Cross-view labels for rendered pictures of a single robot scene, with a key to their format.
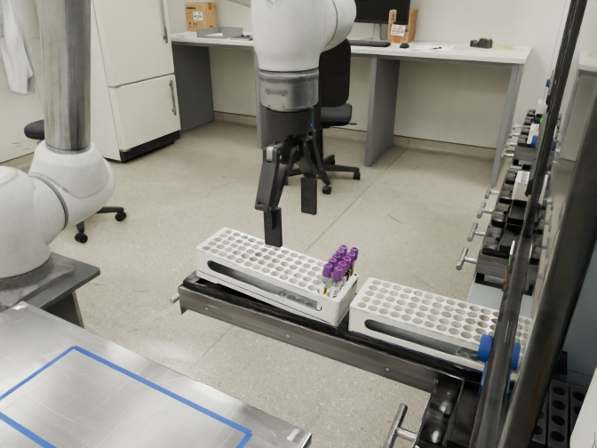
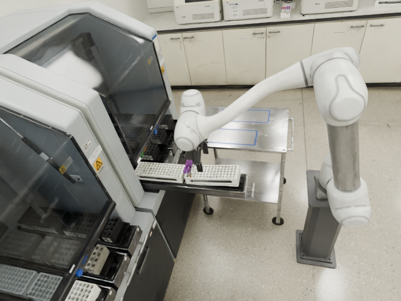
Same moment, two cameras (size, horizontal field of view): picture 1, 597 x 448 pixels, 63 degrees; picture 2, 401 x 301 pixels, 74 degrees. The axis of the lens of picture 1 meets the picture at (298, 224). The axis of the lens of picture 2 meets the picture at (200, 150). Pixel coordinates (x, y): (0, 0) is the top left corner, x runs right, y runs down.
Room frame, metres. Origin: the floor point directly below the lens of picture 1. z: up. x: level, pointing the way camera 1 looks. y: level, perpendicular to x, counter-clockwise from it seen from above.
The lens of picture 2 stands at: (1.75, -0.09, 1.96)
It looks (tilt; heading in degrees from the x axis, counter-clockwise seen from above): 42 degrees down; 174
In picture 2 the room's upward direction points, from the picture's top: 12 degrees counter-clockwise
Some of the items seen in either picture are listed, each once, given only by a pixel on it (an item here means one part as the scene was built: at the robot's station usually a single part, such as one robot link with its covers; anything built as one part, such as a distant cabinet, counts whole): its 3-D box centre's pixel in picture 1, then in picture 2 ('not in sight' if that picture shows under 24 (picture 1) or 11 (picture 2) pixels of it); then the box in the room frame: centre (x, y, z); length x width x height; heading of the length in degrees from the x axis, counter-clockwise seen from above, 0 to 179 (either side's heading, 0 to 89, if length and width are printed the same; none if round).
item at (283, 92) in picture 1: (289, 87); not in sight; (0.75, 0.01, 1.20); 0.09 x 0.09 x 0.06
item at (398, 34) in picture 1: (402, 25); not in sight; (4.09, -0.82, 1.02); 0.22 x 0.17 x 0.24; 153
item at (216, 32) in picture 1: (220, 32); not in sight; (4.49, 0.68, 0.93); 0.35 x 0.26 x 0.06; 157
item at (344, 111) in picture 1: (322, 109); not in sight; (3.41, -0.17, 0.52); 0.64 x 0.60 x 1.05; 173
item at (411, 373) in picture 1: (340, 324); (191, 181); (0.71, -0.08, 0.78); 0.73 x 0.14 x 0.09; 63
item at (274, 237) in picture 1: (273, 226); (204, 149); (0.70, 0.04, 0.99); 0.03 x 0.01 x 0.07; 63
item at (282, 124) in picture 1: (290, 134); not in sight; (0.75, 0.01, 1.12); 0.08 x 0.07 x 0.09; 153
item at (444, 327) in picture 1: (443, 330); (160, 172); (0.62, -0.24, 0.83); 0.30 x 0.10 x 0.06; 63
